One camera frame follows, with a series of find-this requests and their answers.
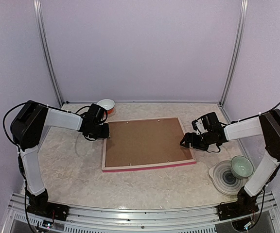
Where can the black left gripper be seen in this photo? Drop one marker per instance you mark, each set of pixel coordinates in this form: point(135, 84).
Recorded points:
point(105, 134)

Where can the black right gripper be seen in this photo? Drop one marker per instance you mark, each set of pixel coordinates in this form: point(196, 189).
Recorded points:
point(187, 136)

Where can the pink wooden picture frame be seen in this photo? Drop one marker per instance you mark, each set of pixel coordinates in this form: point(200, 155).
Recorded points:
point(149, 168)

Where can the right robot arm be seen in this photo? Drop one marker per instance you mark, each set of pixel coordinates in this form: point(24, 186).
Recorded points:
point(264, 127)

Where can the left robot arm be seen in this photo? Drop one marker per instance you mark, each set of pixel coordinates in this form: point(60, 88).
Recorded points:
point(27, 128)

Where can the orange white bowl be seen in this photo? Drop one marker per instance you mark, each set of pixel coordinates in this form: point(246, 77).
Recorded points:
point(107, 104)

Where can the white swirl plate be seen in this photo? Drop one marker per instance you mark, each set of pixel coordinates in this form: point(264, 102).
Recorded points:
point(223, 179)

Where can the green ceramic bowl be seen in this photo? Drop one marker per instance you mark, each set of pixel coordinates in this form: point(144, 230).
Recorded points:
point(241, 167)

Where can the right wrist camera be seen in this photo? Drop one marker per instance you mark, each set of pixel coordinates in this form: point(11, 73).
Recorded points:
point(198, 126)

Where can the aluminium front rail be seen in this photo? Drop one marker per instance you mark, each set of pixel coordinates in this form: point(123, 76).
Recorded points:
point(81, 219)

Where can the left aluminium corner post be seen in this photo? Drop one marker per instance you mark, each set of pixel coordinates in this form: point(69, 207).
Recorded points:
point(46, 52)

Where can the aluminium corner post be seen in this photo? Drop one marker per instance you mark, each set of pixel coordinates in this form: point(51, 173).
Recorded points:
point(235, 52)
point(46, 52)

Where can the right aluminium corner post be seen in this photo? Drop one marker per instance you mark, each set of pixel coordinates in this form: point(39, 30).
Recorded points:
point(235, 52)

